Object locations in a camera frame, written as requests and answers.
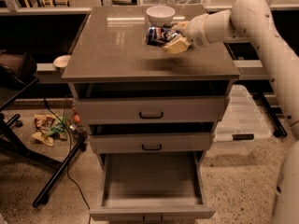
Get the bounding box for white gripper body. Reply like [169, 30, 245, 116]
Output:
[184, 14, 209, 47]

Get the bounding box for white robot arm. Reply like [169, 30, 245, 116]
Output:
[163, 0, 299, 224]

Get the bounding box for grey drawer cabinet with counter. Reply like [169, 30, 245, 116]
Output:
[61, 5, 240, 161]

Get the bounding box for grey top drawer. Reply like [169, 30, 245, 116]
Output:
[74, 96, 228, 125]

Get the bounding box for grey drawer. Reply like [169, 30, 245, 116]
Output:
[90, 151, 216, 224]
[88, 133, 213, 154]
[74, 96, 228, 125]

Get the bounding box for grey middle drawer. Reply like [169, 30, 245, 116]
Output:
[88, 133, 213, 154]

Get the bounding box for grey bottom drawer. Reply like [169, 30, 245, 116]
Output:
[90, 151, 216, 224]

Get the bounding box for white ceramic bowl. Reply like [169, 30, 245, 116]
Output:
[146, 6, 176, 27]

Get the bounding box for clear plastic storage bin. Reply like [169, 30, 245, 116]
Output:
[210, 85, 272, 155]

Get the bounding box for small round white dish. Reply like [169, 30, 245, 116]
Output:
[53, 55, 71, 68]

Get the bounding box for black wheeled stand leg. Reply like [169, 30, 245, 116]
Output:
[252, 91, 288, 138]

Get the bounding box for snack bags on floor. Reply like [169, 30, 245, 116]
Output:
[32, 115, 67, 147]

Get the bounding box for wire basket with items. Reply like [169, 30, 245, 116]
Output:
[63, 95, 87, 140]

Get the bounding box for black power cable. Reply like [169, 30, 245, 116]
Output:
[39, 83, 92, 224]

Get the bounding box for black desk frame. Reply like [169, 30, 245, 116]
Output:
[0, 77, 87, 209]

